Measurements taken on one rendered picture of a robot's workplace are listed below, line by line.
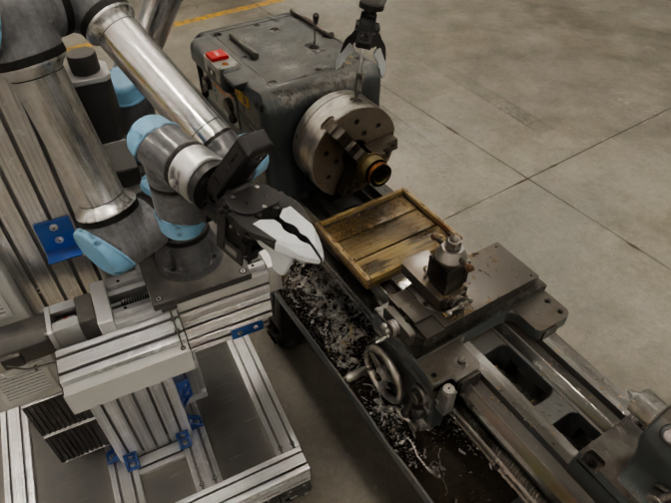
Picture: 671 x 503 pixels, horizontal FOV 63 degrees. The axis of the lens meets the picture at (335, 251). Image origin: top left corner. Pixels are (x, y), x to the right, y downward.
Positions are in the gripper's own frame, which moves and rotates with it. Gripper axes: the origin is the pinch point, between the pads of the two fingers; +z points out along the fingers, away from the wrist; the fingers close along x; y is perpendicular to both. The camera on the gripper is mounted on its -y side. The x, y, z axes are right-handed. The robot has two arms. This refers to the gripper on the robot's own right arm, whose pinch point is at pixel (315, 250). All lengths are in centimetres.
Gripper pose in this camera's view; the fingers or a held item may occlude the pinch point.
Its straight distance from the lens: 65.1
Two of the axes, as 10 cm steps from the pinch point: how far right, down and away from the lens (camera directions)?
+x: -6.8, 3.9, -6.3
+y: -1.6, 7.5, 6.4
